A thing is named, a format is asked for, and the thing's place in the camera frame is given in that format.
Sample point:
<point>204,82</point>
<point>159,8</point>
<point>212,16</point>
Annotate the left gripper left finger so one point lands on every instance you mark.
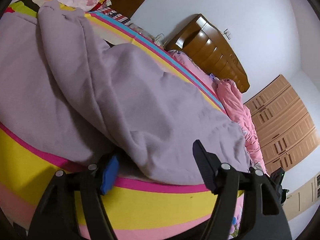
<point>56,215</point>

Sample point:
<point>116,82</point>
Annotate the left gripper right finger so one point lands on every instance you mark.
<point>262,215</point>

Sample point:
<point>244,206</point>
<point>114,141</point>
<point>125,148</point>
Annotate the lilac sweatpants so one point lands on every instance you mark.
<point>65,91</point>

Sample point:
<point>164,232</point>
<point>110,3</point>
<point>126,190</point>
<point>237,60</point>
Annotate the rainbow striped bed sheet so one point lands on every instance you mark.
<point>139,209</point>

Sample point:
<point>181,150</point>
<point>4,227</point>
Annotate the light wooden wardrobe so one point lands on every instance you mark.
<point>285,129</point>

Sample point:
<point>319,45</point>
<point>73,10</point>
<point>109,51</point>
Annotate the pink quilt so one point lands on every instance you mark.
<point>231,99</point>

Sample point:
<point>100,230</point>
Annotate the pink bed sheet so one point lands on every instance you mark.
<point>188,63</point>

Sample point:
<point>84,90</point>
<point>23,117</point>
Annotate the cluttered nightstand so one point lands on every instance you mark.
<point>157,40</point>

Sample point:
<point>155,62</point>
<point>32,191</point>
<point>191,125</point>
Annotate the plaid red white pillow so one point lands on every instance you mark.
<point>115,15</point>

